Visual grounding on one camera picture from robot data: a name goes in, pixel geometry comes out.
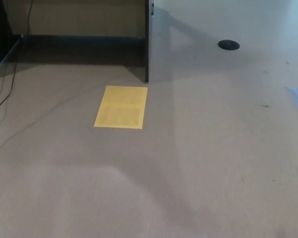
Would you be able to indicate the yellow paper sheet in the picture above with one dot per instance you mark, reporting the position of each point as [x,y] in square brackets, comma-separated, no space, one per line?
[121,106]

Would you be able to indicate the black round floor disc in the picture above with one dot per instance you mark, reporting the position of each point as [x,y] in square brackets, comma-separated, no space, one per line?
[228,44]

